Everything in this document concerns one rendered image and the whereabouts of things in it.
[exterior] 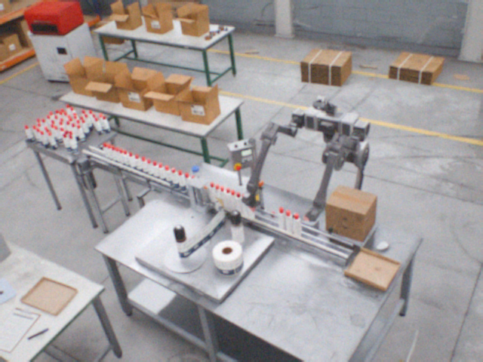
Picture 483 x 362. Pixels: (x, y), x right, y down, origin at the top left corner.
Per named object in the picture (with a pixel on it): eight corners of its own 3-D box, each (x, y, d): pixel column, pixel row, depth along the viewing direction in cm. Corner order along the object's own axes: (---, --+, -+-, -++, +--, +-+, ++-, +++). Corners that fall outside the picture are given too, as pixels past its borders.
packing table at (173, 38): (105, 75, 860) (93, 31, 813) (136, 57, 912) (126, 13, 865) (212, 97, 757) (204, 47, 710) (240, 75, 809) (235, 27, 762)
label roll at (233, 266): (210, 270, 355) (207, 256, 347) (225, 252, 368) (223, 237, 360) (234, 280, 346) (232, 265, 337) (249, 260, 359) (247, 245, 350)
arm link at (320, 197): (345, 147, 330) (330, 142, 335) (343, 148, 325) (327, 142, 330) (327, 207, 343) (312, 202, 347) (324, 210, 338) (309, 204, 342)
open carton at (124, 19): (110, 31, 803) (104, 7, 781) (130, 19, 838) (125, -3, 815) (128, 33, 788) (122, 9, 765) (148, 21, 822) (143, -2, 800)
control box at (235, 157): (229, 165, 384) (226, 144, 373) (250, 159, 388) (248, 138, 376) (233, 172, 376) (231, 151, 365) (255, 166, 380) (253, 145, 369)
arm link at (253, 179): (278, 136, 354) (265, 130, 358) (275, 136, 349) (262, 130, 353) (259, 191, 366) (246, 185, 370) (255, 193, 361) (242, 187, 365)
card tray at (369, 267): (343, 274, 347) (343, 270, 344) (360, 250, 363) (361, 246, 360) (385, 291, 331) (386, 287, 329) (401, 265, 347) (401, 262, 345)
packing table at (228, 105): (77, 151, 671) (58, 99, 624) (118, 123, 723) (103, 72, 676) (213, 194, 568) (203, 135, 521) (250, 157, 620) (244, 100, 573)
